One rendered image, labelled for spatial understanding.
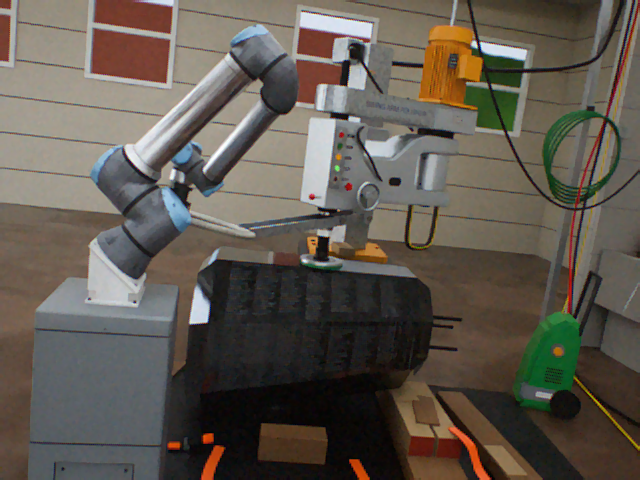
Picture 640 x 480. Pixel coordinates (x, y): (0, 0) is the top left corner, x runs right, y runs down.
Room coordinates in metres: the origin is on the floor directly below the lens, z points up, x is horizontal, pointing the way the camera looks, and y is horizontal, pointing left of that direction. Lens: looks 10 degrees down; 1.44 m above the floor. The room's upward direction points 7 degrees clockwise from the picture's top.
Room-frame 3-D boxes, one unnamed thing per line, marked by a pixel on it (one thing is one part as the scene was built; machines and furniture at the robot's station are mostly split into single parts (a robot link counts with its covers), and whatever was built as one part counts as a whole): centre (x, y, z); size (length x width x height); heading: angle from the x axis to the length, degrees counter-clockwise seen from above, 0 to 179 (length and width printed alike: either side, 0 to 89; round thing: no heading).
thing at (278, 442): (2.50, 0.01, 0.07); 0.30 x 0.12 x 0.12; 97
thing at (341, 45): (3.82, -0.01, 2.00); 0.20 x 0.18 x 0.15; 5
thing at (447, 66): (3.28, -0.55, 1.90); 0.31 x 0.28 x 0.40; 36
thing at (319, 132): (2.95, -0.08, 1.32); 0.36 x 0.22 x 0.45; 126
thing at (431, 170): (3.29, -0.54, 1.35); 0.19 x 0.19 x 0.20
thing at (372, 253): (3.82, -0.16, 0.76); 0.49 x 0.49 x 0.05; 5
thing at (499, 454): (2.54, -0.97, 0.10); 0.25 x 0.10 x 0.01; 11
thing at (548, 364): (3.50, -1.50, 0.43); 0.35 x 0.35 x 0.87; 80
